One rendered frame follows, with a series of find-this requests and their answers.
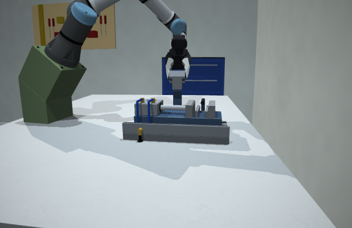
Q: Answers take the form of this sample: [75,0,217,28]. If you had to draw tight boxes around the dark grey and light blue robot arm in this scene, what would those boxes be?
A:
[44,0,187,67]

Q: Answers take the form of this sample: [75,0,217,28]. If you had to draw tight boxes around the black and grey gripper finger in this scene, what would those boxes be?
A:
[182,52,191,79]
[165,52,174,79]

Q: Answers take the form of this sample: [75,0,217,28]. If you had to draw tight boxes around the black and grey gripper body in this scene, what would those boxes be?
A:
[169,39,187,69]

